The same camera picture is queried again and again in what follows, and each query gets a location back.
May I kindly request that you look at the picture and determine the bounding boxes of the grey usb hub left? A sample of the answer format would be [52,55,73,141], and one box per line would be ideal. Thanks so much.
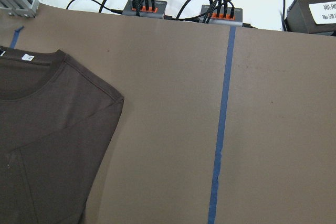
[122,0,167,19]

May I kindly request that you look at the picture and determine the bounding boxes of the dark brown t-shirt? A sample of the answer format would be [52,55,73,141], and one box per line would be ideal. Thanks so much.
[1,47,124,223]

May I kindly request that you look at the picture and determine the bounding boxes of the grey usb hub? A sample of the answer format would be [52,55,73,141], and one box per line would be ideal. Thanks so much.
[209,6,243,27]
[122,0,167,19]

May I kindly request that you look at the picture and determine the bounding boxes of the grey usb hub right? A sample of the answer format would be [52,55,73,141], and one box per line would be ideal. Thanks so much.
[209,6,243,27]

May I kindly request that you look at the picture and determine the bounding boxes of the dark box with label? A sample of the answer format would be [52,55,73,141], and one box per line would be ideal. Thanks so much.
[285,0,335,36]

